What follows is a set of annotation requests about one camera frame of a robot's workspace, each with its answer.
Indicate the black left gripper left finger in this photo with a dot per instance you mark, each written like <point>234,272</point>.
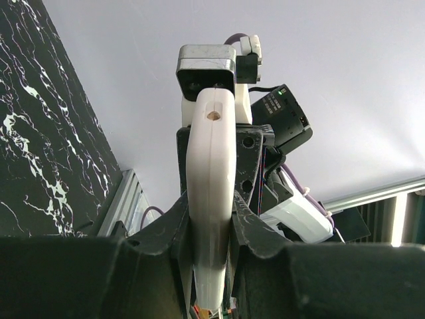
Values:
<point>146,275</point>

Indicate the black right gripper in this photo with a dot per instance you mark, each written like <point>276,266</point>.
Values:
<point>252,166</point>

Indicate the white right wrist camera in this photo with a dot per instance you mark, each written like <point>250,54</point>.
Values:
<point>232,66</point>

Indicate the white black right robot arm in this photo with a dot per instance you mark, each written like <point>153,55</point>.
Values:
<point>296,209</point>

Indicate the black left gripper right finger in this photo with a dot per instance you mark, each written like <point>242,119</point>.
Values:
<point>273,277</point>

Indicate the white red remote control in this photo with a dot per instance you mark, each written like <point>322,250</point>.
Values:
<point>214,107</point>

